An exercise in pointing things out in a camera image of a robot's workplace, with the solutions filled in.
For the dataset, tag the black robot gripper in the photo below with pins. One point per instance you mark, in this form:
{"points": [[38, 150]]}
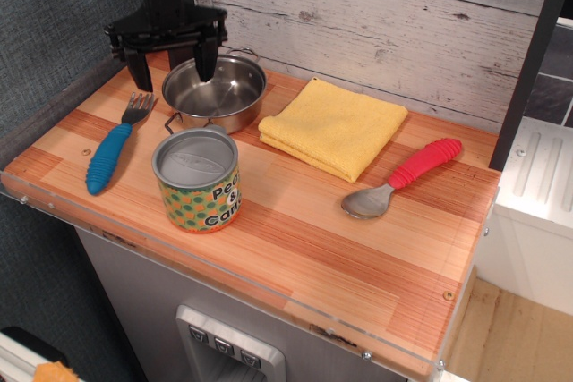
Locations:
{"points": [[160, 25]]}

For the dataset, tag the stainless steel pot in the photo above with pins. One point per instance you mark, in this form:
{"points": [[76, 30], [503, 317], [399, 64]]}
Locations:
{"points": [[231, 99]]}

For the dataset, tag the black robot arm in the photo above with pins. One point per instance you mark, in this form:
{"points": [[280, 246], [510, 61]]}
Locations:
{"points": [[180, 27]]}

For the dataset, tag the folded yellow towel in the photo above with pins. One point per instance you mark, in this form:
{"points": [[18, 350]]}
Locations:
{"points": [[335, 130]]}

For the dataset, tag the peas and carrots toy can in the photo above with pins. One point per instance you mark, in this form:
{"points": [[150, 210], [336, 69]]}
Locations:
{"points": [[199, 179]]}

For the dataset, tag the grey toy fridge cabinet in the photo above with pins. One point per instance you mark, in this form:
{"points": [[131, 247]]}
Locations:
{"points": [[145, 295]]}

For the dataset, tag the silver ice dispenser panel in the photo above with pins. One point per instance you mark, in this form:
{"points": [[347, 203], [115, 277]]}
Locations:
{"points": [[219, 352]]}

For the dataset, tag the orange object bottom left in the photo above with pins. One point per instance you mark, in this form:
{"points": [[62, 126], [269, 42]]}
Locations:
{"points": [[54, 372]]}

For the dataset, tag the white toy sink unit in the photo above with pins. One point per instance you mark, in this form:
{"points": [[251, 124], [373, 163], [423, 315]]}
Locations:
{"points": [[526, 246]]}

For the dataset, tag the dark left vertical post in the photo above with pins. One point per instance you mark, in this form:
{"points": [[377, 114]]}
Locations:
{"points": [[179, 56]]}

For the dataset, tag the dark vertical post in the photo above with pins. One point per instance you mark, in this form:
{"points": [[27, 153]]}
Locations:
{"points": [[541, 38], [179, 56]]}

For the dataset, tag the blue handled fork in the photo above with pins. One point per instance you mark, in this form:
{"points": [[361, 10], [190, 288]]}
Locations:
{"points": [[104, 162]]}

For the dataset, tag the red handled spoon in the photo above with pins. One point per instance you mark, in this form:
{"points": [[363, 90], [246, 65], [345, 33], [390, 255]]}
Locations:
{"points": [[374, 202]]}

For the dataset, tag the dark right vertical post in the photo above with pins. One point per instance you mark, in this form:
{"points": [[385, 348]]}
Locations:
{"points": [[541, 38]]}

